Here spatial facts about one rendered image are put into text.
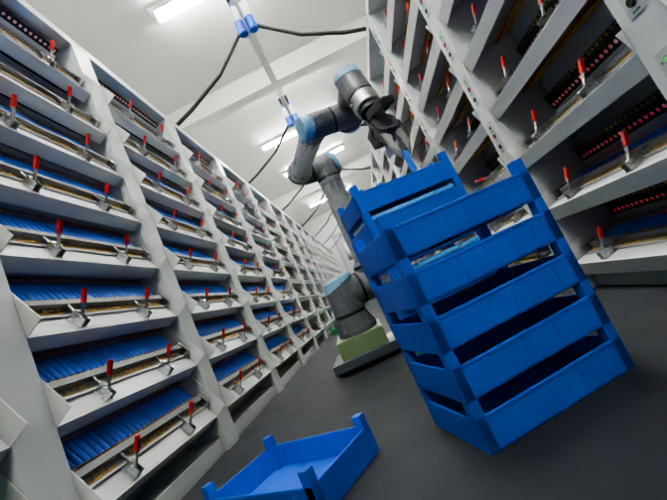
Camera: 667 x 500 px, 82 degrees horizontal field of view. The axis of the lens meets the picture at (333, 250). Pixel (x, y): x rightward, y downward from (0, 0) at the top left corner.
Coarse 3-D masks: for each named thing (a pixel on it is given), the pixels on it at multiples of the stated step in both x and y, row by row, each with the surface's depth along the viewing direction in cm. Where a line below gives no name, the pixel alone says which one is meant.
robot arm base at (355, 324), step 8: (352, 312) 171; (360, 312) 172; (368, 312) 176; (336, 320) 176; (344, 320) 172; (352, 320) 170; (360, 320) 170; (368, 320) 172; (344, 328) 172; (352, 328) 169; (360, 328) 169; (368, 328) 170; (344, 336) 171; (352, 336) 169
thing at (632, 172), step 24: (648, 96) 91; (624, 120) 101; (648, 120) 95; (600, 144) 114; (624, 144) 86; (648, 144) 85; (576, 168) 128; (600, 168) 103; (624, 168) 87; (648, 168) 80; (552, 192) 128; (576, 192) 111; (600, 192) 97; (624, 192) 90
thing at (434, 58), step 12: (432, 48) 155; (432, 60) 161; (444, 60) 174; (432, 72) 168; (444, 72) 181; (432, 84) 190; (444, 84) 199; (420, 96) 194; (432, 96) 207; (420, 108) 204
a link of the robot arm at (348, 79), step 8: (352, 64) 119; (336, 72) 120; (344, 72) 117; (352, 72) 117; (360, 72) 118; (336, 80) 120; (344, 80) 117; (352, 80) 116; (360, 80) 116; (344, 88) 117; (352, 88) 115; (344, 96) 119; (344, 104) 123
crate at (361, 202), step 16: (448, 160) 105; (416, 176) 103; (432, 176) 103; (448, 176) 104; (352, 192) 99; (368, 192) 99; (384, 192) 100; (400, 192) 101; (416, 192) 103; (352, 208) 103; (368, 208) 98; (384, 208) 104; (352, 224) 108
